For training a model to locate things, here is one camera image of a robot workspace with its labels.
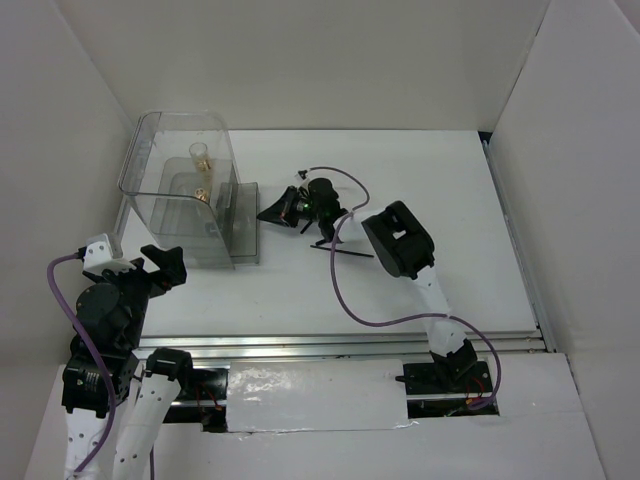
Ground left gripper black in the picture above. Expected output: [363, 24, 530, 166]
[85, 243, 187, 347]

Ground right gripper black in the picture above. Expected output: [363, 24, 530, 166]
[260, 185, 325, 228]

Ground small beige bottle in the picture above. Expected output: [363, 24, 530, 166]
[194, 187, 216, 207]

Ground clear acrylic organizer box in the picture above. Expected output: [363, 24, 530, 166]
[118, 111, 260, 269]

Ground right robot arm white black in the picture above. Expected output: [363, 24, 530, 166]
[257, 178, 477, 392]

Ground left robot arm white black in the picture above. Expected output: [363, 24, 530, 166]
[47, 235, 197, 479]

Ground thin black eyeliner pencil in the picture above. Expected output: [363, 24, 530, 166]
[310, 244, 375, 258]

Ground white foil cover plate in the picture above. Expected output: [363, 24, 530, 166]
[226, 359, 410, 433]

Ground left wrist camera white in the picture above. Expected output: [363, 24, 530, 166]
[81, 233, 134, 276]

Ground aluminium front rail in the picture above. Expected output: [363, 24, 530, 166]
[134, 332, 549, 364]

